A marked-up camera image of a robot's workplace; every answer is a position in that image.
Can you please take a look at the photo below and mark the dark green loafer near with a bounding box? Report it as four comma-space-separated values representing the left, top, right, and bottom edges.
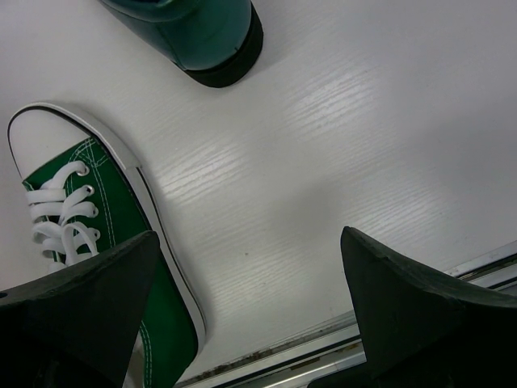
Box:
102, 0, 263, 88

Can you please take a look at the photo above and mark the aluminium table edge rail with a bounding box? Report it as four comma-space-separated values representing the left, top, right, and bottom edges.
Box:
176, 242, 516, 387

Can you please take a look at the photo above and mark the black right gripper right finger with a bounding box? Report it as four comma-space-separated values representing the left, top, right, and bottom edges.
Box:
341, 227, 516, 387

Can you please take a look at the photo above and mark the green canvas sneaker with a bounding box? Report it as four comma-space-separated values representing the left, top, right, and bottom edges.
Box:
7, 103, 205, 387

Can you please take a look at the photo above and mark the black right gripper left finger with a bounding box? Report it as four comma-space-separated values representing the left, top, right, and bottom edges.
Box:
1, 231, 160, 387

